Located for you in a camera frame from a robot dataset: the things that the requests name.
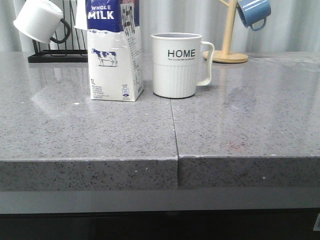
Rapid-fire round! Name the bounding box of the blue white milk carton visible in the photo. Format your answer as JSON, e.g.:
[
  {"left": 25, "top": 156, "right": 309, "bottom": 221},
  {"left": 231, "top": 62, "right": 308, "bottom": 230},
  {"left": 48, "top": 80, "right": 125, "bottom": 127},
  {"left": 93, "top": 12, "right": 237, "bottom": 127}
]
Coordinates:
[{"left": 86, "top": 0, "right": 144, "bottom": 102}]

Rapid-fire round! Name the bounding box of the black wire mug rack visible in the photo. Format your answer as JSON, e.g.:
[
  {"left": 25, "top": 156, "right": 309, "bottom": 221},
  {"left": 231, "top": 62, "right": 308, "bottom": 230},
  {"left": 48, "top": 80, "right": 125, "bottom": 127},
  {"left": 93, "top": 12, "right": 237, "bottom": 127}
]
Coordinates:
[{"left": 27, "top": 0, "right": 88, "bottom": 63}]

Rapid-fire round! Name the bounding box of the blue enamel mug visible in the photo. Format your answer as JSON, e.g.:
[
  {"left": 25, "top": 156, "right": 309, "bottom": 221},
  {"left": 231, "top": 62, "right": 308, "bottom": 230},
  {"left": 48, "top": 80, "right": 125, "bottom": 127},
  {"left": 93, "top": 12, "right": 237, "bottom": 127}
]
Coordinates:
[{"left": 237, "top": 0, "right": 271, "bottom": 32}]

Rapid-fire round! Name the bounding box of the tilted white mug black handle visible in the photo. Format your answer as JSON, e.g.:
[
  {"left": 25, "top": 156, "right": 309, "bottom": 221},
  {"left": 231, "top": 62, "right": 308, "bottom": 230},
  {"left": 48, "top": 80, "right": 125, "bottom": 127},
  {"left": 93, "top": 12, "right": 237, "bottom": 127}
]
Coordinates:
[{"left": 13, "top": 0, "right": 71, "bottom": 44}]

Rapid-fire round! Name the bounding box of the wooden mug tree stand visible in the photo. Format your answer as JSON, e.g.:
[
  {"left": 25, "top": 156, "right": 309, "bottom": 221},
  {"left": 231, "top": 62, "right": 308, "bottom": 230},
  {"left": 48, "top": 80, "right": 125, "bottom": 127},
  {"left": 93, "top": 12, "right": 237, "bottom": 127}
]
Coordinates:
[{"left": 213, "top": 0, "right": 249, "bottom": 64}]

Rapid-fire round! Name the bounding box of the white HOME cup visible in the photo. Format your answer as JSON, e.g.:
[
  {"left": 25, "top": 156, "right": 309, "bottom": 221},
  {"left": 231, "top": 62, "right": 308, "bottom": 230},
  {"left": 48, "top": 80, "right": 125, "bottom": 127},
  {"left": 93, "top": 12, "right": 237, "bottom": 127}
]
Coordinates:
[{"left": 151, "top": 32, "right": 215, "bottom": 99}]

